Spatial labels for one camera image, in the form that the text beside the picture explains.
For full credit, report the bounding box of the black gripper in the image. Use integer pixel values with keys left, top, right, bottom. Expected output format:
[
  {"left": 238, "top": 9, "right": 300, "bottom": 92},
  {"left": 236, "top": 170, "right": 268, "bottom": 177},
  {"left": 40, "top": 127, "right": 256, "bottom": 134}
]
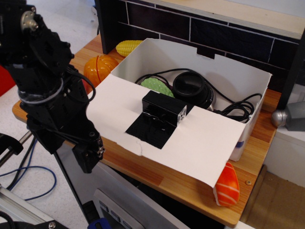
[{"left": 20, "top": 94, "right": 105, "bottom": 174}]

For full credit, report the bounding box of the white cardboard box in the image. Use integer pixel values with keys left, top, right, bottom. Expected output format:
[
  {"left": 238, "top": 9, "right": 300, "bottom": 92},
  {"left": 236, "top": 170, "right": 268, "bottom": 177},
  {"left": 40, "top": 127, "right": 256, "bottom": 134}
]
[{"left": 86, "top": 39, "right": 272, "bottom": 187}]

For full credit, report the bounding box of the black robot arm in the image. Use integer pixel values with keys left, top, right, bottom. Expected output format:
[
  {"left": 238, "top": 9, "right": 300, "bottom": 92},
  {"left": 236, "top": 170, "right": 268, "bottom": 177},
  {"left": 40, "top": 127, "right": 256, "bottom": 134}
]
[{"left": 0, "top": 0, "right": 104, "bottom": 173}]

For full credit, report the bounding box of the toy oven front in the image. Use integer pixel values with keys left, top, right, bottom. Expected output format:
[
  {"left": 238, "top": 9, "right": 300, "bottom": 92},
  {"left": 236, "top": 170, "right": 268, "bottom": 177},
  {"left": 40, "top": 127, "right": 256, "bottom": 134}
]
[{"left": 55, "top": 144, "right": 225, "bottom": 229}]

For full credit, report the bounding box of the black clamp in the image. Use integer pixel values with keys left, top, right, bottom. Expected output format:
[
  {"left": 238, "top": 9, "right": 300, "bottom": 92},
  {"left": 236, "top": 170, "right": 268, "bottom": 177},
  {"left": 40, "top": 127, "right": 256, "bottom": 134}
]
[{"left": 0, "top": 131, "right": 32, "bottom": 166}]

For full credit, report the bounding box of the orange toy pumpkin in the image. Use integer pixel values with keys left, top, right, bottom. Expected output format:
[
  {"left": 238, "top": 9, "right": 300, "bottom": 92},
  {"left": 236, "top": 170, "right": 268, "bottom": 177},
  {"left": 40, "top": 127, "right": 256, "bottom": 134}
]
[{"left": 83, "top": 55, "right": 119, "bottom": 87}]

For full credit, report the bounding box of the green toy vegetable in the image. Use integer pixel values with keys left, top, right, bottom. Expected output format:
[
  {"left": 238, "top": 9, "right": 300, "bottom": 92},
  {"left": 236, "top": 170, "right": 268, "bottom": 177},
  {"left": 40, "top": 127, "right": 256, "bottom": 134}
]
[{"left": 140, "top": 78, "right": 174, "bottom": 98}]

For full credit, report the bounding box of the red object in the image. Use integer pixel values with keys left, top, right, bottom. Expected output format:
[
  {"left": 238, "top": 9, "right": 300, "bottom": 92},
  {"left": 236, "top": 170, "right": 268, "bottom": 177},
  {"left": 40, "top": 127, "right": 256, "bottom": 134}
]
[{"left": 0, "top": 66, "right": 15, "bottom": 96}]

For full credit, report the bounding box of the yellow toy corn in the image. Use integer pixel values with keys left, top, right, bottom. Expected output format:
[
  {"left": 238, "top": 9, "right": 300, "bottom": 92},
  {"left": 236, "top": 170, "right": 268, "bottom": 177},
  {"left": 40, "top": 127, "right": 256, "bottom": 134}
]
[{"left": 116, "top": 40, "right": 143, "bottom": 57}]

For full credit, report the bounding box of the black round webcam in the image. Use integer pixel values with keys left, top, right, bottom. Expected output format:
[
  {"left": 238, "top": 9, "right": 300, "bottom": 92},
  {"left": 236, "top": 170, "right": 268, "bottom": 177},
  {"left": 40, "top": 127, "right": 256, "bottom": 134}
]
[{"left": 172, "top": 71, "right": 216, "bottom": 111}]

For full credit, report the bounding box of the salmon sushi toy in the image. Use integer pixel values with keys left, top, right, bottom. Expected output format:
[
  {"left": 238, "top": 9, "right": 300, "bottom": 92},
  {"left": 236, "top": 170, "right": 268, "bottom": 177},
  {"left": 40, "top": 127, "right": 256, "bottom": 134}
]
[{"left": 213, "top": 162, "right": 240, "bottom": 207}]

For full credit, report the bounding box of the wooden toy kitchen counter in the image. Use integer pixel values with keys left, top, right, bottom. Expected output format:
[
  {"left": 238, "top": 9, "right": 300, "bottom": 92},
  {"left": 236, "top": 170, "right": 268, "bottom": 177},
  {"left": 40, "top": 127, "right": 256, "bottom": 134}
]
[{"left": 12, "top": 34, "right": 282, "bottom": 227}]

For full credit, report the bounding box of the black tile backsplash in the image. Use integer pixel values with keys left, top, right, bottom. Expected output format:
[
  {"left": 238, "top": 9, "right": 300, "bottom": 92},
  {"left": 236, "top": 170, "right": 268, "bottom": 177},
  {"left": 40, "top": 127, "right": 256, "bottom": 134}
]
[{"left": 95, "top": 0, "right": 305, "bottom": 104}]

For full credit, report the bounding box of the aluminium frame rail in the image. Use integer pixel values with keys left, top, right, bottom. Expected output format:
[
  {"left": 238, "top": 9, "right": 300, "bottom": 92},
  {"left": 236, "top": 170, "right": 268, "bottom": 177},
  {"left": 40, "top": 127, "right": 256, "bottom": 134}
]
[{"left": 0, "top": 186, "right": 66, "bottom": 229}]

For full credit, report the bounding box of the black handle block on flap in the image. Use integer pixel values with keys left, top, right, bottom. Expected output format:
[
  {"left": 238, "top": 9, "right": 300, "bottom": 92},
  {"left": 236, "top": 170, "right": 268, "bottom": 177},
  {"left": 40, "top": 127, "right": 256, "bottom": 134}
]
[{"left": 142, "top": 91, "right": 188, "bottom": 127}]

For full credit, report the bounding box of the black cable bundle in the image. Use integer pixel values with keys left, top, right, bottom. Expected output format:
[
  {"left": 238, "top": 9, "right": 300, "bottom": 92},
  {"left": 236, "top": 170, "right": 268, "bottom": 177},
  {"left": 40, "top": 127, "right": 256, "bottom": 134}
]
[{"left": 134, "top": 68, "right": 263, "bottom": 124}]

